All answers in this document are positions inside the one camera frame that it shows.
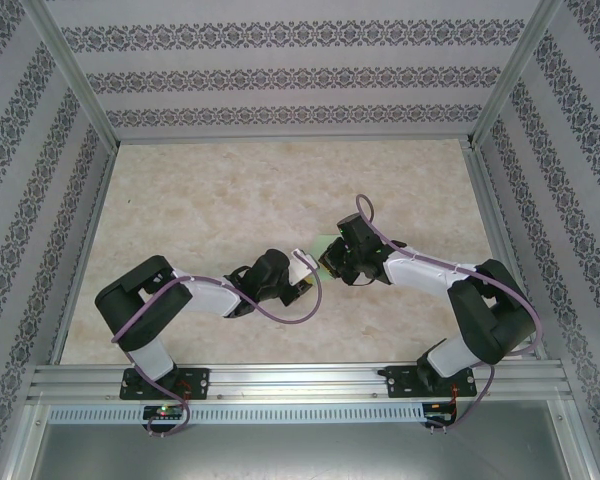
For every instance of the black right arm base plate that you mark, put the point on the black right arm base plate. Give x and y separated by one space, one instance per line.
397 382

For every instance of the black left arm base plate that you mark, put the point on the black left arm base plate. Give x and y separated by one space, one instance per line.
200 382

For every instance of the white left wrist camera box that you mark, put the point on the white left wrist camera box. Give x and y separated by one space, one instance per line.
300 267

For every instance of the aluminium frame post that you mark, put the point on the aluminium frame post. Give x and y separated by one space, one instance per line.
75 75
517 70

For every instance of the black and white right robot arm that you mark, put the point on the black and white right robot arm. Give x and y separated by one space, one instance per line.
490 320

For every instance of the grey metal panel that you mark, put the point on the grey metal panel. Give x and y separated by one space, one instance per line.
300 450

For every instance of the aluminium mounting rail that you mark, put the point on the aluminium mounting rail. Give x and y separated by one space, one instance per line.
300 382

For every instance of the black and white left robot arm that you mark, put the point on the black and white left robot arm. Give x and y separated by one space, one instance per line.
145 320

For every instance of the light green paper sheet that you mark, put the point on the light green paper sheet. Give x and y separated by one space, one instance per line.
322 244

